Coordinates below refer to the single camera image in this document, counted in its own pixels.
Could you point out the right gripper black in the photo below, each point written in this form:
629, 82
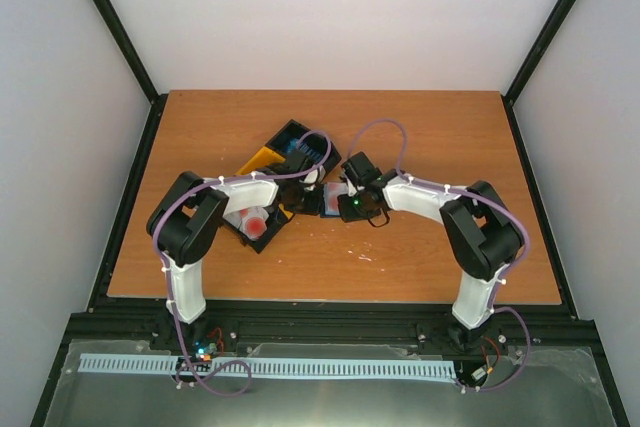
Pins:
347, 215

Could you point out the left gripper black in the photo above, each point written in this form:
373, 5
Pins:
314, 208

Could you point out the blue leather card holder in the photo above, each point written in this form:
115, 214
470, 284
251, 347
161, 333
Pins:
330, 202

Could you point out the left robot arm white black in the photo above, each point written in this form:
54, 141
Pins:
185, 222

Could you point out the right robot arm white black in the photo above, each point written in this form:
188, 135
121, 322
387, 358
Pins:
485, 238

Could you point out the blue card stack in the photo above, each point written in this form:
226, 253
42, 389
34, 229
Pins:
305, 148

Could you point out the red white card stack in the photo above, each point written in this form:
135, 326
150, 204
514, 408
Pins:
251, 222

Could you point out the black bin with red cards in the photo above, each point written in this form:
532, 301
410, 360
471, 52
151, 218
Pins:
275, 223

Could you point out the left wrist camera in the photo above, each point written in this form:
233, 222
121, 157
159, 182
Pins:
315, 176

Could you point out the left frame post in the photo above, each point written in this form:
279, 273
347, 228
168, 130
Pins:
119, 34

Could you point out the frame post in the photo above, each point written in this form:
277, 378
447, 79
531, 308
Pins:
542, 42
119, 34

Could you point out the black aluminium frame rail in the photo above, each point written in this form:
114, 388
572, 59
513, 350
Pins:
241, 325

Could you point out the light blue cable duct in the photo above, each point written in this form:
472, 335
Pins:
279, 368

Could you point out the right frame post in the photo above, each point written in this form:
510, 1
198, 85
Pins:
542, 42

